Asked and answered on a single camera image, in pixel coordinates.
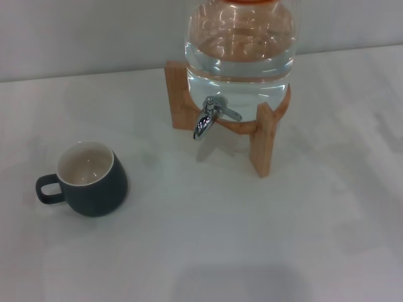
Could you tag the black ceramic cup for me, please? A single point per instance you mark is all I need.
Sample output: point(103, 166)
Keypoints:
point(94, 198)

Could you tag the chrome faucet with lever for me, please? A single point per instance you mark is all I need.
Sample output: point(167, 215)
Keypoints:
point(204, 121)

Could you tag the wooden jar stand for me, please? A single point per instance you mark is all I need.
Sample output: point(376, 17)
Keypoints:
point(266, 141)

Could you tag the clear glass water jar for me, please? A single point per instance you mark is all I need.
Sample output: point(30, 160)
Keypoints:
point(239, 75)

